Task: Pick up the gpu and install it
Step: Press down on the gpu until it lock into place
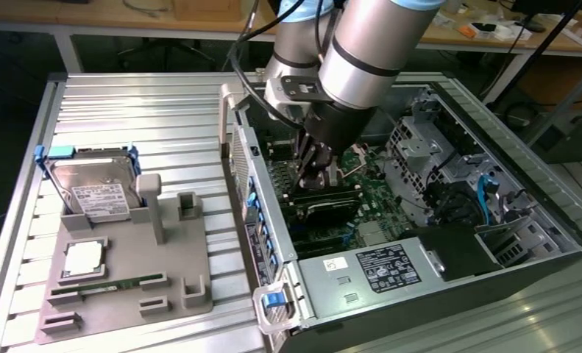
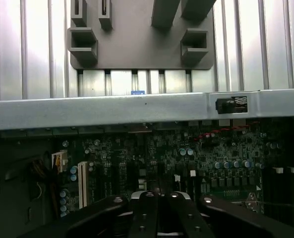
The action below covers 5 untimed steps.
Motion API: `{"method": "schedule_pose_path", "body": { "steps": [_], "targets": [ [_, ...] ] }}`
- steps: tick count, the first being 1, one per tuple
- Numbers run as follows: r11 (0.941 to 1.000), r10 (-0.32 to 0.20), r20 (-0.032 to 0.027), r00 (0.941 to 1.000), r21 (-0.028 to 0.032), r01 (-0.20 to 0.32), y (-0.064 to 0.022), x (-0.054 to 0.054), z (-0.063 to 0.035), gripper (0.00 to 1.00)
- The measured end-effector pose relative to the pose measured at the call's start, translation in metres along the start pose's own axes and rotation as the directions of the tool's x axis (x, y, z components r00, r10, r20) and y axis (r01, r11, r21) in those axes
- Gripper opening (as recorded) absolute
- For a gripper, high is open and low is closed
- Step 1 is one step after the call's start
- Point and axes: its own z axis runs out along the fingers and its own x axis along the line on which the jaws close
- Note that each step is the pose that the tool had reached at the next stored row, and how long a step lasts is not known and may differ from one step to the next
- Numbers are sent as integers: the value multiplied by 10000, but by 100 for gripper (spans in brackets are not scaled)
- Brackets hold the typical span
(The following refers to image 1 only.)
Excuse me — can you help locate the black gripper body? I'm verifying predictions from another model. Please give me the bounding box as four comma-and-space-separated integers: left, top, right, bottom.
302, 101, 379, 157

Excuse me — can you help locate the green motherboard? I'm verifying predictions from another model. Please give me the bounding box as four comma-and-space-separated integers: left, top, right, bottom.
260, 139, 414, 255

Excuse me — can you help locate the perforated metal disk bay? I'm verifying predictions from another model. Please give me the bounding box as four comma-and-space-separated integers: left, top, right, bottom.
383, 97, 469, 188

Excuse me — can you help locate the silver chipset heatsink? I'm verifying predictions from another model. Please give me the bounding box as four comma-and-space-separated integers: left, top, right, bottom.
356, 221, 387, 246

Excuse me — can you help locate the black expansion slot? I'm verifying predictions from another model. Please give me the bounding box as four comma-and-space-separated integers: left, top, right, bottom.
290, 235, 346, 254

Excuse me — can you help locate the gray power supply unit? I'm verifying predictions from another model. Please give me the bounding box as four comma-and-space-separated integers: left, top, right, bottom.
295, 238, 443, 321

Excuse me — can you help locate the black plastic air shroud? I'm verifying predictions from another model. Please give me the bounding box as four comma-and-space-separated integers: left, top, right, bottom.
398, 226, 501, 282

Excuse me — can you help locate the white plastic holder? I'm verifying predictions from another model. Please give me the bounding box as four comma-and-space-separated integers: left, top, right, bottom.
469, 21, 517, 40

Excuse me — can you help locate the black office chair base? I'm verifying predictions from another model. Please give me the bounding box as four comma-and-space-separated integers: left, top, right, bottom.
116, 36, 203, 69

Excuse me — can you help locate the black stand pole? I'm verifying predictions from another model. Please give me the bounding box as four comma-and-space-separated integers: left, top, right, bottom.
481, 0, 582, 102

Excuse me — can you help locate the hard disk with blue carrier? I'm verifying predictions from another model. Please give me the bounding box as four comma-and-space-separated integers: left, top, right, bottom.
33, 145, 143, 224

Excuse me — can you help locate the gray plastic parts rack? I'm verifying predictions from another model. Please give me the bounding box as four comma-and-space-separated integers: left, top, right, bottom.
33, 172, 216, 346

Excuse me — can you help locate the gray metal disk bay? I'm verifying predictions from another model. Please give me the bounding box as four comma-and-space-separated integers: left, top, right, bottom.
474, 216, 562, 268

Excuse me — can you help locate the black and silver PC case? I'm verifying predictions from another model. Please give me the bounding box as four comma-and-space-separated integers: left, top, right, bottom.
216, 79, 582, 353

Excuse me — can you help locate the dark gray equipment box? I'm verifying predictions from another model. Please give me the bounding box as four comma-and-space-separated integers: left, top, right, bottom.
535, 113, 582, 165

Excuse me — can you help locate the black monitor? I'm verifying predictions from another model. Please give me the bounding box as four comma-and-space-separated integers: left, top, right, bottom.
499, 0, 582, 33

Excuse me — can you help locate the green RAM stick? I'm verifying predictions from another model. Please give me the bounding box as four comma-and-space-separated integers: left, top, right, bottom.
49, 274, 167, 297

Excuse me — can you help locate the silver CPU chip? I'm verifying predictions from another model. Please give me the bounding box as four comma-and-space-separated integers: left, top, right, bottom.
63, 242, 105, 277

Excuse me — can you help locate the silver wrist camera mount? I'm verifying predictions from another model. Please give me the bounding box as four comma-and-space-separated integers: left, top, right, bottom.
264, 75, 334, 121

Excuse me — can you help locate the black wire bundle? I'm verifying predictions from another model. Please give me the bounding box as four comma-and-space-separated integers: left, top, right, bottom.
422, 176, 493, 225

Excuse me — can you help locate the blue data wire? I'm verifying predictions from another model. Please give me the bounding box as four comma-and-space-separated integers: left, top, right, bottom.
474, 172, 501, 227

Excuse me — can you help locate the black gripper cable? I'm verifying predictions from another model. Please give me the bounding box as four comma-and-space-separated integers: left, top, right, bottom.
227, 0, 343, 129

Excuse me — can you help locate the wooden desk white frame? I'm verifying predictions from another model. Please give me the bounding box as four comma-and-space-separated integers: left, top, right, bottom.
0, 0, 278, 74
415, 0, 582, 104

